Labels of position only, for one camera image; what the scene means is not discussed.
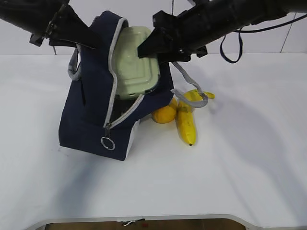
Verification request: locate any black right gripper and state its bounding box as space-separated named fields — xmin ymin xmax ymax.
xmin=137 ymin=11 xmax=207 ymax=62

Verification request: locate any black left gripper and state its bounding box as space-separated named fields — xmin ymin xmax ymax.
xmin=29 ymin=4 xmax=102 ymax=49

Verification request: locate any pale green lunch box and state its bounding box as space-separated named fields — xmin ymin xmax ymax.
xmin=112 ymin=26 xmax=160 ymax=100

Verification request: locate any yellow lemon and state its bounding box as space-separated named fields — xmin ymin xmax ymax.
xmin=151 ymin=97 xmax=177 ymax=124

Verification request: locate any yellow banana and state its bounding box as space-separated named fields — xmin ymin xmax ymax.
xmin=176 ymin=100 xmax=196 ymax=146
xmin=184 ymin=90 xmax=215 ymax=102

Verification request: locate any navy blue lunch bag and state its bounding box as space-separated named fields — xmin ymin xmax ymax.
xmin=59 ymin=11 xmax=208 ymax=161

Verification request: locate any silver zipper pull ring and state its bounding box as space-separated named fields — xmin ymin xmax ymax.
xmin=100 ymin=136 xmax=116 ymax=151

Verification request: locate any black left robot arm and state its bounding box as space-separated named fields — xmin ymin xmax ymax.
xmin=0 ymin=0 xmax=102 ymax=49

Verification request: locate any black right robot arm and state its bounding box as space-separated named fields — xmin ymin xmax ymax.
xmin=137 ymin=0 xmax=307 ymax=62

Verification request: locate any dark blue cable loop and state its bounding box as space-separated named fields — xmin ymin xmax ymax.
xmin=220 ymin=9 xmax=307 ymax=64

